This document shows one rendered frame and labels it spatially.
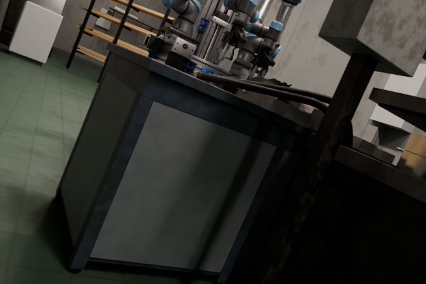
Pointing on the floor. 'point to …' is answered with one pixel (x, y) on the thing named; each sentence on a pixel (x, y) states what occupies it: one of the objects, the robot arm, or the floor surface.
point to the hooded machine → (38, 23)
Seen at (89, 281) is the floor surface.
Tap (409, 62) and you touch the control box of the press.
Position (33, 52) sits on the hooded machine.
